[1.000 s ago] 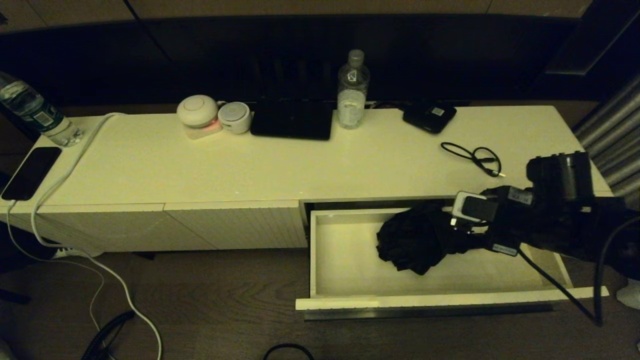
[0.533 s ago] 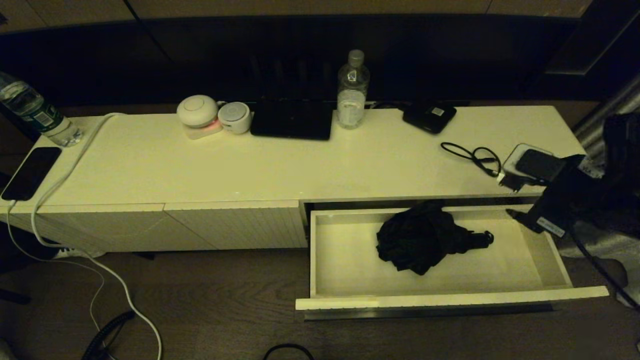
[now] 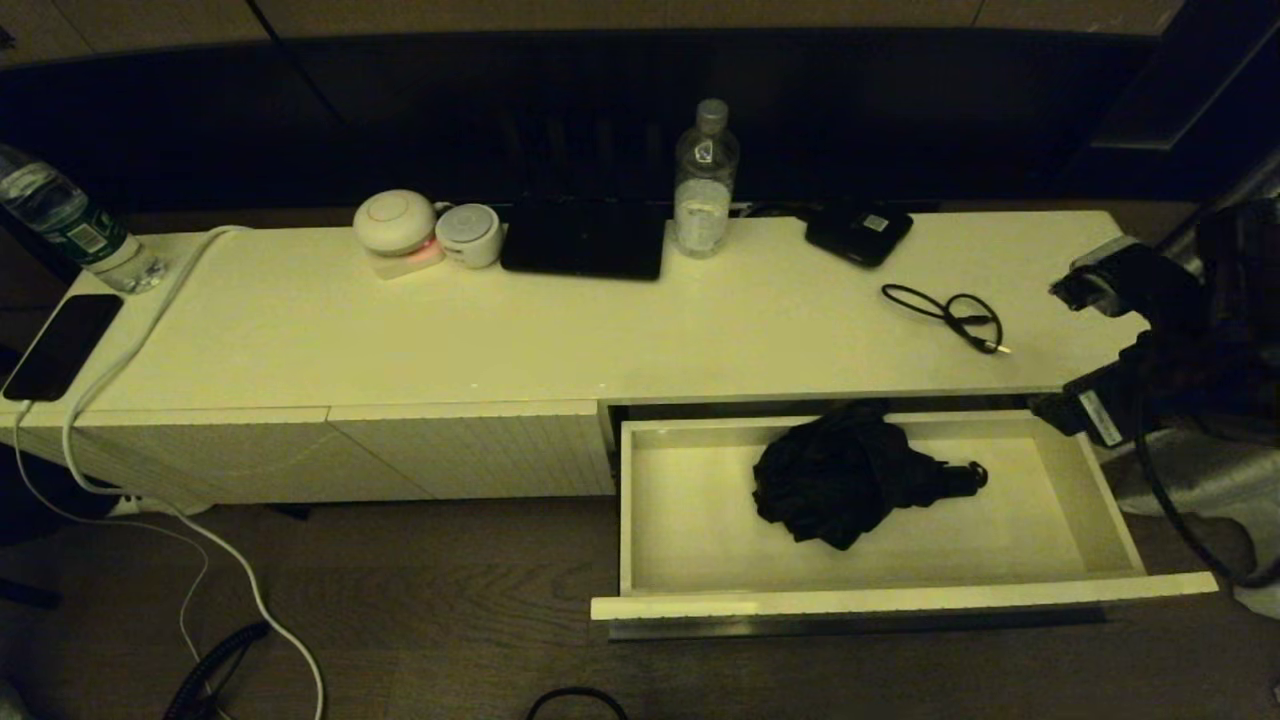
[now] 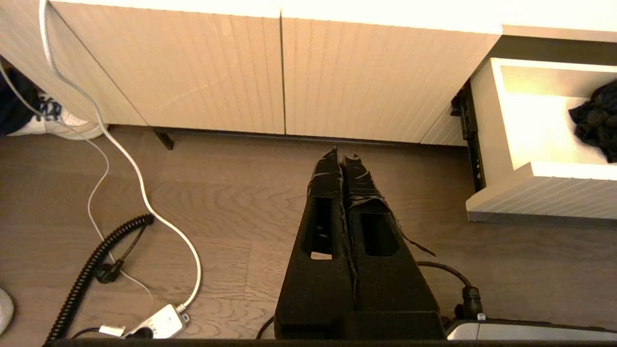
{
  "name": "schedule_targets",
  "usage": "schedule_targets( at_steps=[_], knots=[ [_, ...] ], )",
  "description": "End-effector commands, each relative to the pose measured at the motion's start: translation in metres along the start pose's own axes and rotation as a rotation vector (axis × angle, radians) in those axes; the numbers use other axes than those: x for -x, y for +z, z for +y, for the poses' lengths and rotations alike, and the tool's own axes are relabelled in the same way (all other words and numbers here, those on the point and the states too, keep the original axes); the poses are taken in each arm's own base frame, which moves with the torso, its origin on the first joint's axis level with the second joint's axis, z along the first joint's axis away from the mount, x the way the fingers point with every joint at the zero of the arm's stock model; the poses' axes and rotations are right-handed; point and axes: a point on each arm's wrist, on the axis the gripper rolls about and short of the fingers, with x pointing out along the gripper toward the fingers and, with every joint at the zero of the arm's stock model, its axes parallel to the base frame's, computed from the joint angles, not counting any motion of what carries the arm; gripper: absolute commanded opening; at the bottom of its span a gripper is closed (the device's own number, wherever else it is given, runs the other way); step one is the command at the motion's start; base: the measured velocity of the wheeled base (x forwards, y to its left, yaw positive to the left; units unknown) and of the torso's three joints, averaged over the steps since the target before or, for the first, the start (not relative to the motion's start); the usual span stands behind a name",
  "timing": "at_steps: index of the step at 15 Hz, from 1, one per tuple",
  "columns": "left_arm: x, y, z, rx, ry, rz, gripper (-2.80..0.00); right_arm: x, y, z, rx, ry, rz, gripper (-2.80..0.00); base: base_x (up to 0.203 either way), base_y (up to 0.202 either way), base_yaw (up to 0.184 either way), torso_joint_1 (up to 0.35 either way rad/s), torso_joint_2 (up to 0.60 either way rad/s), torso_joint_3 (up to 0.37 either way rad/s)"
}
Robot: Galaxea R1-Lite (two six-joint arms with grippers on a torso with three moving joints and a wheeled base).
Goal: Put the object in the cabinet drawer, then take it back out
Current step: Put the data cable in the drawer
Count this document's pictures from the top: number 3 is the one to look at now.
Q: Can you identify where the grey curtain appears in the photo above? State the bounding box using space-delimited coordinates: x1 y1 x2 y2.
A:
1115 150 1280 621

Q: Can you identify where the white drawer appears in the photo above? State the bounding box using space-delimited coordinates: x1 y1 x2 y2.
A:
590 408 1221 643

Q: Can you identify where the thin white charging cable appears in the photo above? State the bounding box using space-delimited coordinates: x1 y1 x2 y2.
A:
10 399 231 720

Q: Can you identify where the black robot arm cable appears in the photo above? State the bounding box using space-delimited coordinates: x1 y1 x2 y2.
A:
1130 400 1280 591

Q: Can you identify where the small black router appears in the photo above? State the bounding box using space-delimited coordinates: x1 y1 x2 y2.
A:
805 204 914 268

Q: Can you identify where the black flat set-top box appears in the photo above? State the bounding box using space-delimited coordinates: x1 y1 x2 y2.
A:
500 198 667 282

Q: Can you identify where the water bottle green label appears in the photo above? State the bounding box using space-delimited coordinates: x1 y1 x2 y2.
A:
0 145 169 295

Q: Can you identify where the white low cabinet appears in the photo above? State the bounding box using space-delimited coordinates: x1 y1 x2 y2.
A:
0 210 1229 506

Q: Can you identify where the black smartphone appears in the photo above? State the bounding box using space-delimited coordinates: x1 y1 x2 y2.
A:
2 293 125 402

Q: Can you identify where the black looped floor cable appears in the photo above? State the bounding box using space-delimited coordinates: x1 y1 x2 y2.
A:
525 686 629 720

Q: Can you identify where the black folding umbrella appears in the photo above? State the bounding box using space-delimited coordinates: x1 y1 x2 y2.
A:
752 400 989 551

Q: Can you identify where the thick white power cord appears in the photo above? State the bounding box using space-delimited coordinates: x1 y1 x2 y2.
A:
62 225 327 720

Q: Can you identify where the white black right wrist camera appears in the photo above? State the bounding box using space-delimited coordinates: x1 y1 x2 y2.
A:
1048 236 1151 319

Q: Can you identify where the black audio cable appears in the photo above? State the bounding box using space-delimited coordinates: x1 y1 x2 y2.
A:
881 284 1011 355

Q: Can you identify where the large white round lamp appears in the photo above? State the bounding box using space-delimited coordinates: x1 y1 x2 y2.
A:
352 189 447 280

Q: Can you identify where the clear water bottle grey cap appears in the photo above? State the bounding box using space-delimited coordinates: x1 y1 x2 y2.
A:
672 98 742 259

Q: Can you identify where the small white round speaker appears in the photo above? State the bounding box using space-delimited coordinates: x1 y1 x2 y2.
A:
436 204 504 269

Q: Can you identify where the black coiled cable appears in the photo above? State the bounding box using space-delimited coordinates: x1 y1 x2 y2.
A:
163 622 273 720

